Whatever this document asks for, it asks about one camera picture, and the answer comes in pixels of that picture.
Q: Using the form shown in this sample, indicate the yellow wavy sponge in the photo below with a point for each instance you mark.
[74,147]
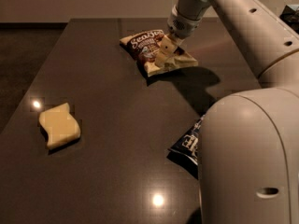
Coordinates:
[60,126]

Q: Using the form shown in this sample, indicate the brown chip bag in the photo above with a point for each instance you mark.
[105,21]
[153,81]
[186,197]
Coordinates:
[144,46]

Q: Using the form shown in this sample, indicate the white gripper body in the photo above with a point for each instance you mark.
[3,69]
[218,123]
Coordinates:
[181,27]

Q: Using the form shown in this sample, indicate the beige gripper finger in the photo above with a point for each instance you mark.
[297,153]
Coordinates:
[161,59]
[168,45]

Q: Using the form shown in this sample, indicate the dark blue background bag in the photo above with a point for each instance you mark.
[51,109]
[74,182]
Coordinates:
[290,15]

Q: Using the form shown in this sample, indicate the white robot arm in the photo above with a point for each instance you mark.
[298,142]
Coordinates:
[248,160]

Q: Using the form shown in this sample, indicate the blue Kettle chip bag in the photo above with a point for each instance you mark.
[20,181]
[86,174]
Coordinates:
[188,143]

